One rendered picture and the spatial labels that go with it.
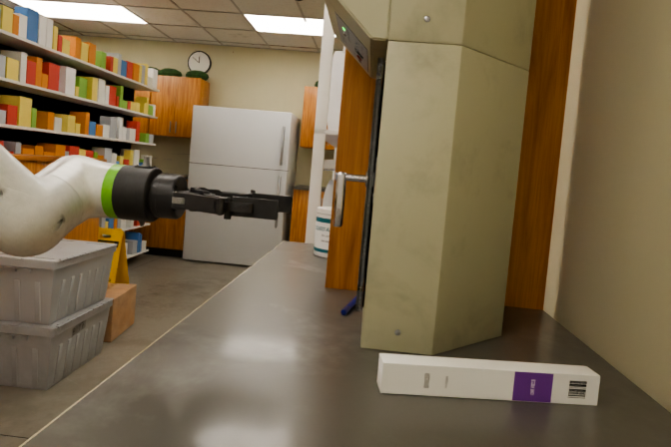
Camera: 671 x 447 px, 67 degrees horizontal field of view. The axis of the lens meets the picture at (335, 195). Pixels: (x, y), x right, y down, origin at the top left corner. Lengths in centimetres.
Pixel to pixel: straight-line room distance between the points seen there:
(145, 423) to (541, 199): 91
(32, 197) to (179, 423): 40
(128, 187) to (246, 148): 499
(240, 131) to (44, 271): 348
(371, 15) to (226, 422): 58
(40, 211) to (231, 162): 511
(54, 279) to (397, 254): 224
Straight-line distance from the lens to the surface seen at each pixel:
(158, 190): 86
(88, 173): 91
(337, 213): 82
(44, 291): 286
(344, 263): 116
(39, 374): 300
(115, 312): 357
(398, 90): 78
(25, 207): 81
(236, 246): 592
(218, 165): 591
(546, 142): 120
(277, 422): 59
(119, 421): 60
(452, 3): 82
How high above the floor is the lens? 121
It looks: 3 degrees down
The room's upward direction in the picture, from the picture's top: 5 degrees clockwise
